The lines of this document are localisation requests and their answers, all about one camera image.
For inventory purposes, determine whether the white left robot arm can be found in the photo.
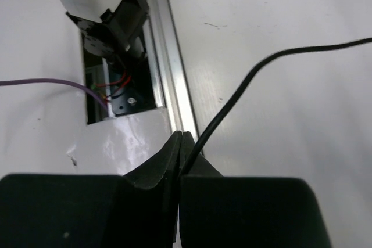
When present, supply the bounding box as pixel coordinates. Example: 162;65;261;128
60;0;149;57

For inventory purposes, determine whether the black headphone cable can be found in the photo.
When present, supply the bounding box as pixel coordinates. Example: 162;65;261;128
181;37;372;175

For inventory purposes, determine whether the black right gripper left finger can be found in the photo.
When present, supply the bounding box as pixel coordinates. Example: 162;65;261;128
1;131;182;247

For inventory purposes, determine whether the aluminium front rail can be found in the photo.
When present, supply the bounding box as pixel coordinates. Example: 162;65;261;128
147;0;199;141

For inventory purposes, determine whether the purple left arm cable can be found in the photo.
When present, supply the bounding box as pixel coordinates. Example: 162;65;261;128
0;78;110;108

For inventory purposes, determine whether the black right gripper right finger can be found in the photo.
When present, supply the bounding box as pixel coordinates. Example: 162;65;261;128
177;131;332;248

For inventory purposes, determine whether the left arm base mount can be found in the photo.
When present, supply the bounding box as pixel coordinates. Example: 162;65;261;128
69;15;165;124

